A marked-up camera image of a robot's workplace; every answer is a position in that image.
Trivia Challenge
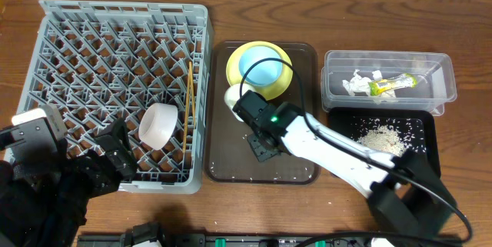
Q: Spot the white bowl with food residue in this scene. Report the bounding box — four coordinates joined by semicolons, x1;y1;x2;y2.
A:
224;83;256;122

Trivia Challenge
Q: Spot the white cup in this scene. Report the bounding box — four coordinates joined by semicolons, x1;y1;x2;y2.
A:
138;103;178;150

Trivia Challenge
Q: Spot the wooden chopstick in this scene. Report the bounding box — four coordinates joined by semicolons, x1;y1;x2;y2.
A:
182;61;193;155
188;61;196;127

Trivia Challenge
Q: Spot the white tissue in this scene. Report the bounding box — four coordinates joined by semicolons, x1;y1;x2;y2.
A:
342;69;396;102

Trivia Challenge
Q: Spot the green yellow snack wrapper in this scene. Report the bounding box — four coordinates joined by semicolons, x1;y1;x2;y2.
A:
368;73;417;96

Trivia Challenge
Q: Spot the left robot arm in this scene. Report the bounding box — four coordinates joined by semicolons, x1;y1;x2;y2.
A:
1;118;138;246

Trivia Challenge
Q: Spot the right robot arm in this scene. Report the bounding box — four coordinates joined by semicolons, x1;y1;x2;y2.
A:
226;91;458;245

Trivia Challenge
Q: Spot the grey plastic dishwasher rack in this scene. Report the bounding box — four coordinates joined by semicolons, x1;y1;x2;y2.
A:
18;0;213;194

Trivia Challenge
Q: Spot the dark brown serving tray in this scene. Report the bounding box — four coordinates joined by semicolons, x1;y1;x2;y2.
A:
204;42;321;185

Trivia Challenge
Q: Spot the yellow plate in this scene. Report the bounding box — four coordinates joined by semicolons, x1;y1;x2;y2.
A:
226;41;293;100

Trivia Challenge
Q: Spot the light blue bowl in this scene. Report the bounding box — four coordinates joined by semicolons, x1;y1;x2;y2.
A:
238;46;283;87

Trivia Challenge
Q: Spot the clear plastic container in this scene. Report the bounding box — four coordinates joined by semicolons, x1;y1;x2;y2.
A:
321;50;457;116

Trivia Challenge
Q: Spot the pile of rice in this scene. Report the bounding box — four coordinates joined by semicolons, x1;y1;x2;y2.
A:
357;125;407;156

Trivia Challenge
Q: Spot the black tray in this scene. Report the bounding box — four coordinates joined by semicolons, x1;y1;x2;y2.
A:
327;107;441;176

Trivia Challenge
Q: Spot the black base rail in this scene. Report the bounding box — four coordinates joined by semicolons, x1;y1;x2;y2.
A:
76;222;385;247

